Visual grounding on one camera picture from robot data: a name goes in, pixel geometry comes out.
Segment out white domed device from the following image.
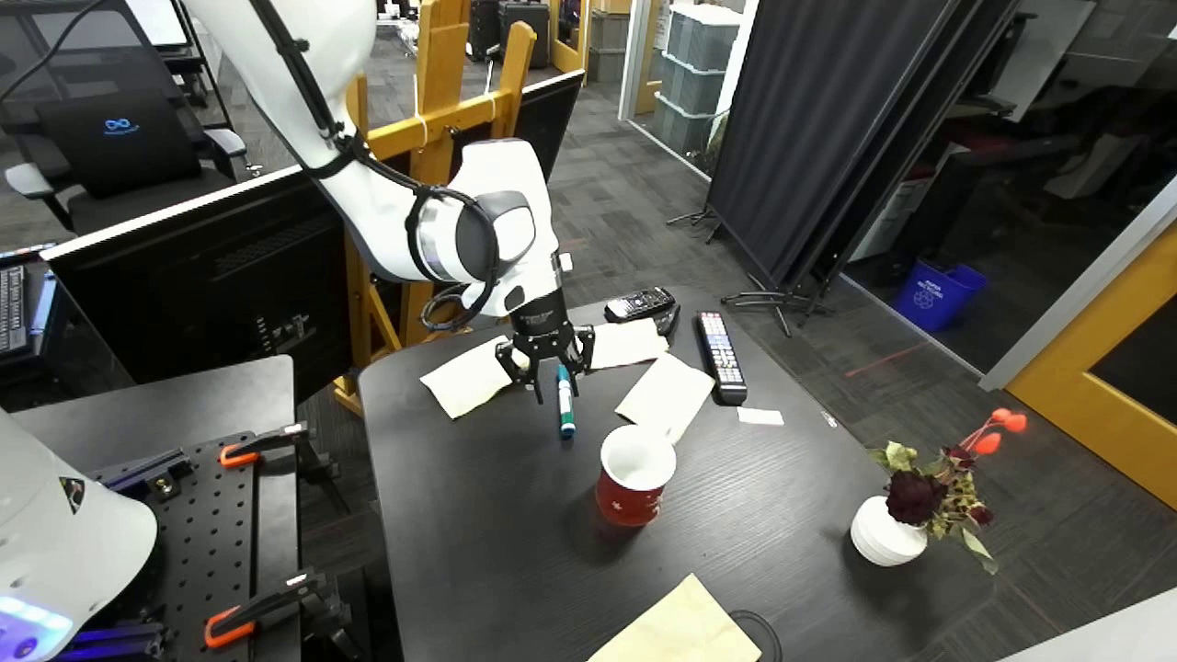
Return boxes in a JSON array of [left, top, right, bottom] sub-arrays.
[[0, 408, 160, 662]]

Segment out white round vase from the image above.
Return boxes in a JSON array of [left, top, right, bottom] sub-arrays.
[[847, 493, 929, 569]]

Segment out artificial flower bouquet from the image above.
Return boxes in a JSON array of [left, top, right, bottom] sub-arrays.
[[877, 405, 1033, 576]]

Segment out black office chair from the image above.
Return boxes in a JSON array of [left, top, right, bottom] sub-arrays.
[[5, 48, 251, 233]]

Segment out dark side table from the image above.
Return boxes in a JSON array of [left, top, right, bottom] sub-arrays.
[[6, 354, 309, 662]]

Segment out orange handled black clamp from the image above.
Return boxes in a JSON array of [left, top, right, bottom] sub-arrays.
[[218, 418, 342, 490], [197, 565, 361, 653]]

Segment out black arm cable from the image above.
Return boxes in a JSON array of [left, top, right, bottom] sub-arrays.
[[245, 0, 517, 338]]

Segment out blue plastic bin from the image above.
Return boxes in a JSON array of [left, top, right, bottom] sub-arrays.
[[891, 256, 992, 338]]

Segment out black phone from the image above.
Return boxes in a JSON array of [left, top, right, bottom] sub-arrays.
[[598, 283, 681, 327]]

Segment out black remote control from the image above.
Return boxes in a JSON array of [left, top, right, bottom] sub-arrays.
[[694, 308, 751, 408]]

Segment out white green dry erase marker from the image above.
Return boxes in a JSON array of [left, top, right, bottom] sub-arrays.
[[553, 360, 581, 441]]

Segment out maroon mug white inside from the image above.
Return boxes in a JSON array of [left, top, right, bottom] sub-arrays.
[[593, 424, 681, 533]]

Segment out black desk partition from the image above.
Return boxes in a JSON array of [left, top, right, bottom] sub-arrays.
[[40, 170, 361, 398]]

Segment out black curtain partition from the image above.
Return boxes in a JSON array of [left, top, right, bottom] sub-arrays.
[[707, 0, 1021, 289]]

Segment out plastic storage drawers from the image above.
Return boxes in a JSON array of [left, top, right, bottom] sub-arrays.
[[642, 0, 745, 158]]

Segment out black perforated breadboard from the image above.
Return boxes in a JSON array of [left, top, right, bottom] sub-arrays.
[[88, 435, 269, 662]]

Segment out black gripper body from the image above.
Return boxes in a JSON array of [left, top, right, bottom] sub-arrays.
[[506, 287, 578, 365]]

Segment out cream paper napkin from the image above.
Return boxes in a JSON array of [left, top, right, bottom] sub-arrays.
[[584, 569, 763, 662], [611, 349, 718, 449], [584, 316, 673, 376], [416, 347, 517, 424]]

